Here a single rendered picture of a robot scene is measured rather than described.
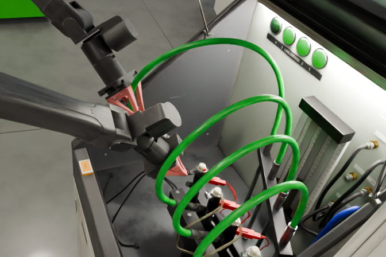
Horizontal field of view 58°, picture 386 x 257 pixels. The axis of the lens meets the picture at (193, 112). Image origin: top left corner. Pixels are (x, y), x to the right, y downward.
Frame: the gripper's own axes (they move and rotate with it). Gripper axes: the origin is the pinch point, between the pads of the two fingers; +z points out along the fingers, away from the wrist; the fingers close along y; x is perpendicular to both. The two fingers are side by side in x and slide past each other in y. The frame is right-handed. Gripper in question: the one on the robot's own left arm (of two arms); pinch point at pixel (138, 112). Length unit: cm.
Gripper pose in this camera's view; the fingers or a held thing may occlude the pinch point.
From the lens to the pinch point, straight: 84.7
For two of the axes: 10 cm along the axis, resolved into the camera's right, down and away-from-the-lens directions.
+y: 2.5, -3.7, 9.0
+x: -8.2, 4.2, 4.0
